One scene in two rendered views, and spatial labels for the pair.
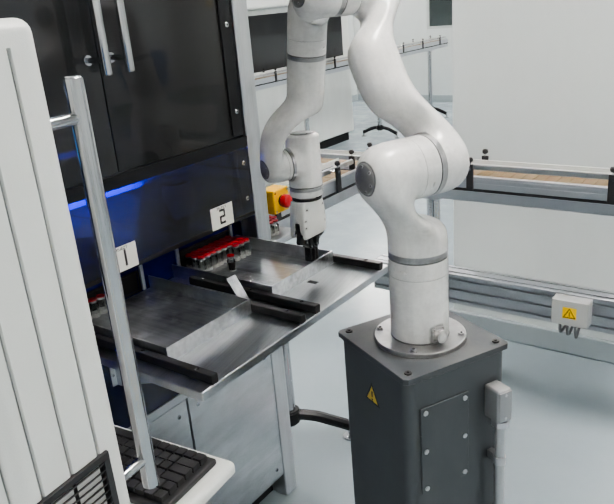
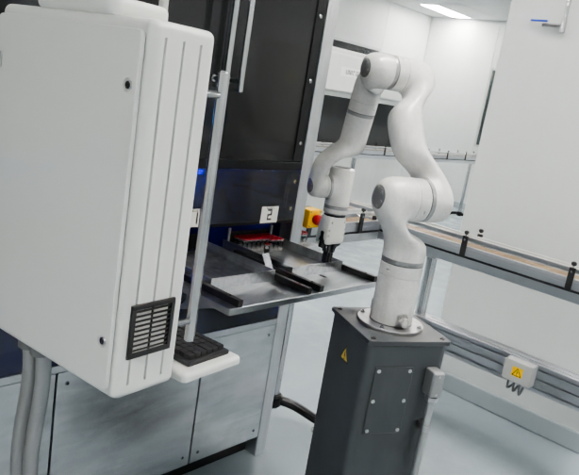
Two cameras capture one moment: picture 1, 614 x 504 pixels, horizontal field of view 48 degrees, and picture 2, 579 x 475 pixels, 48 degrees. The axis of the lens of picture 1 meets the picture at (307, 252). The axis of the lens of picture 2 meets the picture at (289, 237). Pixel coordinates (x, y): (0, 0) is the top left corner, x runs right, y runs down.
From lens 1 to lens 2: 0.53 m
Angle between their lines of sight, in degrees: 8
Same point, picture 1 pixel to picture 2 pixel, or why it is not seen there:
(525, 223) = (504, 304)
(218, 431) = (220, 377)
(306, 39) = (363, 102)
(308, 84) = (356, 133)
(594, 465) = not seen: outside the picture
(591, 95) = (578, 212)
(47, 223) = (189, 146)
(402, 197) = (400, 214)
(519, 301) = (480, 355)
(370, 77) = (399, 133)
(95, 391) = (180, 256)
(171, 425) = not seen: hidden behind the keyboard
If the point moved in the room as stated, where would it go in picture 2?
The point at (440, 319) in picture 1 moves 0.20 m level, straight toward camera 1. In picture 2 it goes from (406, 311) to (396, 333)
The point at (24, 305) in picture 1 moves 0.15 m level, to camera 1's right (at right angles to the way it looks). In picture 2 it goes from (164, 186) to (239, 199)
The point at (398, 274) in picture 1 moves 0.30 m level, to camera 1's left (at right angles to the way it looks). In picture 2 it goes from (385, 270) to (278, 251)
